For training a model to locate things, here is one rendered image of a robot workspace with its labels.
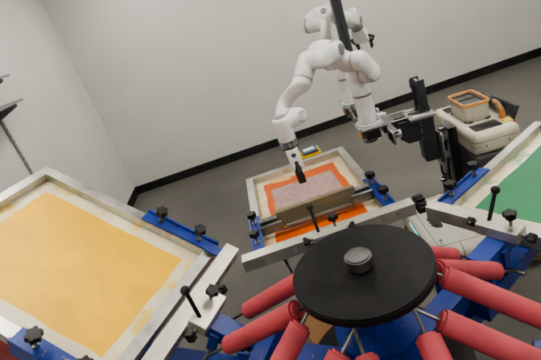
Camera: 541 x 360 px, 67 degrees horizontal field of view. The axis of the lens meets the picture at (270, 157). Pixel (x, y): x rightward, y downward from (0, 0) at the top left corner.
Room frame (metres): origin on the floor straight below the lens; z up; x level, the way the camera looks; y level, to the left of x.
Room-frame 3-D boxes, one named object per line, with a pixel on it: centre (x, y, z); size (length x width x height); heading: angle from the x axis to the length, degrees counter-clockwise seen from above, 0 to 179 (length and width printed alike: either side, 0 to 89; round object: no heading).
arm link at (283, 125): (1.63, -0.12, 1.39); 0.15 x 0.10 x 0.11; 131
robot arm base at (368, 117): (2.00, -0.56, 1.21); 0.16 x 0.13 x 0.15; 84
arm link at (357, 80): (2.00, -0.55, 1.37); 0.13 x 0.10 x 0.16; 41
